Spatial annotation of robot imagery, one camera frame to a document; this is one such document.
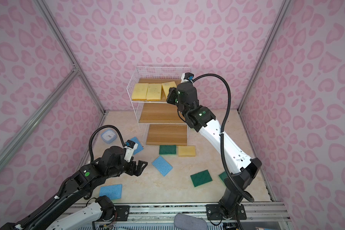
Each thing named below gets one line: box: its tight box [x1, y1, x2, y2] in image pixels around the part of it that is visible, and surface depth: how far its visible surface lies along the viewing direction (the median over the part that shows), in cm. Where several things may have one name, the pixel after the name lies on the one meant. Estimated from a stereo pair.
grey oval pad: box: [173, 213, 208, 230], surface depth 69 cm
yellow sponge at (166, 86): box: [161, 80, 177, 98], surface depth 74 cm
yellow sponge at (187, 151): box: [178, 145, 196, 157], surface depth 98 cm
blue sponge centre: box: [151, 155, 173, 177], surface depth 91 cm
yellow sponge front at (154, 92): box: [146, 83, 162, 102], surface depth 71 cm
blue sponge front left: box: [99, 184, 123, 200], surface depth 81 cm
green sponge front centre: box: [190, 169, 213, 188], surface depth 86 cm
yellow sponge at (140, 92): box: [131, 83, 149, 101], surface depth 71 cm
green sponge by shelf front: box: [159, 144, 177, 156], surface depth 97 cm
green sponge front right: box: [218, 171, 229, 187], surface depth 86 cm
